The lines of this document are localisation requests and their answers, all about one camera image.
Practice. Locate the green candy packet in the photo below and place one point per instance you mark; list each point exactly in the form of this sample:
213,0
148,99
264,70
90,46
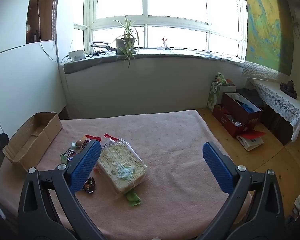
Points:
133,198

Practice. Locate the potted spider plant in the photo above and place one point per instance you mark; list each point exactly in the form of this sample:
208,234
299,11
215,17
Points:
125,45

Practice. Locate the landscape wall scroll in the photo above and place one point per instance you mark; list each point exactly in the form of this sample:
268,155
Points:
262,25

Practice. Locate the pink blanket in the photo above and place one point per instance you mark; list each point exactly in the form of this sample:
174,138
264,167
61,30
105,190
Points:
165,135

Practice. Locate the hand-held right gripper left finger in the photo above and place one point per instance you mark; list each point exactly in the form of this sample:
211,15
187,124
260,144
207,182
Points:
86,166

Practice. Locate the white wardrobe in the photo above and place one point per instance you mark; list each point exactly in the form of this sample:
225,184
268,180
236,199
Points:
20,80

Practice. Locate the red-edged clear snack packet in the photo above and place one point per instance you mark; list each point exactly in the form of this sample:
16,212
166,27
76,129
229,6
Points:
112,138

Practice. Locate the white lace cloth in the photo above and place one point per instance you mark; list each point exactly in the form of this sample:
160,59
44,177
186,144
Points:
282,102

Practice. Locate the white framed window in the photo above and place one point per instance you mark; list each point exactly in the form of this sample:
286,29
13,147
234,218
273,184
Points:
120,0

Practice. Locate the red cardboard box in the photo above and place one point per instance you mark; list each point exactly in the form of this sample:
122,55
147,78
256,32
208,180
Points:
240,120

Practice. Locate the wooden shelf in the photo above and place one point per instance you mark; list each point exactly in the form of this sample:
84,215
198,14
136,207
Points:
46,10

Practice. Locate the yellow jelly cup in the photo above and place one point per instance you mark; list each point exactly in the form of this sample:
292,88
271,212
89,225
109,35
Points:
84,139

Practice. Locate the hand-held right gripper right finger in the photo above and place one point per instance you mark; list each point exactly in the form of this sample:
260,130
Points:
218,166

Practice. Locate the brown ball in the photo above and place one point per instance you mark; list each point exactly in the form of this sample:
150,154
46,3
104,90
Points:
79,143

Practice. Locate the dark brown candy wrapper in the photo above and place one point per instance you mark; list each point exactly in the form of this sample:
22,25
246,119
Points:
90,185

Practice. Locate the brown cardboard box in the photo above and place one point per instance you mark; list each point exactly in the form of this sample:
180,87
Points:
22,142

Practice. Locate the clear-wrapped cracker pack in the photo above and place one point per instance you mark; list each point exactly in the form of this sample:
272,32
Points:
120,165

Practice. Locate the small white figurine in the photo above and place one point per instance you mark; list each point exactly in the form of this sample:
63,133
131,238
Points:
165,44

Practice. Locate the grey window sill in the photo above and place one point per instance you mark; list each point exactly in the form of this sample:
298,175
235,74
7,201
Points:
165,55

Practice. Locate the black patterned snack packet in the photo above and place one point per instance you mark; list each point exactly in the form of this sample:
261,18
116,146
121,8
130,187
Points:
68,152

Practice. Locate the open book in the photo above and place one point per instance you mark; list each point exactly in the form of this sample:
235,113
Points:
251,143

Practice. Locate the dark teapot ornament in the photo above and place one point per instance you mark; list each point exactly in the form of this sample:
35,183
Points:
288,88

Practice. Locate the white power box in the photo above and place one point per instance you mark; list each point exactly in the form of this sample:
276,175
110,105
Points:
77,54

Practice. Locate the red envelope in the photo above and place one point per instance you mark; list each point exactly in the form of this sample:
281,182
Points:
252,133

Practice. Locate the small green snack packet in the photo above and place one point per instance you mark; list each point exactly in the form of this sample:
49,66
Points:
63,158

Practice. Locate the scattered paper scraps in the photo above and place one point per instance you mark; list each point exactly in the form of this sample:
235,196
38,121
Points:
297,203

